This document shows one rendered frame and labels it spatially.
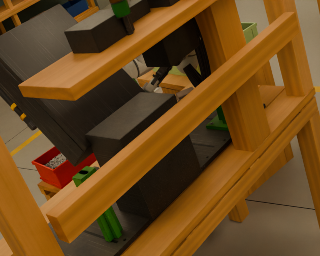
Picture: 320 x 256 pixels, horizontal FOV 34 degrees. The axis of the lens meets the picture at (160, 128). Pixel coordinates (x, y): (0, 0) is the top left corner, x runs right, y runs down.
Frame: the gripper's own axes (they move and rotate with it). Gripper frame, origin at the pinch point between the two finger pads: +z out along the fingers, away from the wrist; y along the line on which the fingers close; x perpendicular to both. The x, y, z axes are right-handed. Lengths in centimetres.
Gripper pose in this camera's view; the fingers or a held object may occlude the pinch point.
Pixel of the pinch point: (150, 87)
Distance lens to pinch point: 213.4
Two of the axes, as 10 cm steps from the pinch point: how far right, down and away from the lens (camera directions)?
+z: -5.2, 7.3, -4.4
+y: 1.8, -4.2, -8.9
